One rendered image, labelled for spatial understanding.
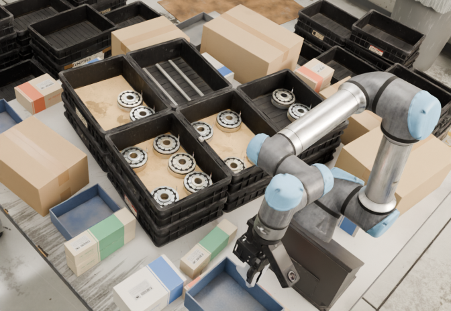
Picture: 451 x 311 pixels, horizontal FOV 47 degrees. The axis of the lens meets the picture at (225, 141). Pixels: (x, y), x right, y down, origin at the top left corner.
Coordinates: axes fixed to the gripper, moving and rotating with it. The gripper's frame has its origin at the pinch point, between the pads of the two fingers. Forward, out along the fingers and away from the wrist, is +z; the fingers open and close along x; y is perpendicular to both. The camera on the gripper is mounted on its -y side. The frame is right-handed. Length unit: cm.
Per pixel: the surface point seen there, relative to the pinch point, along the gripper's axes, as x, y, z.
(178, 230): -19, 41, 34
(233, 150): -56, 52, 22
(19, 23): -68, 236, 66
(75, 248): 15, 55, 32
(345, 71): -203, 82, 50
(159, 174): -25, 61, 26
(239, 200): -47, 38, 32
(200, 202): -25, 40, 22
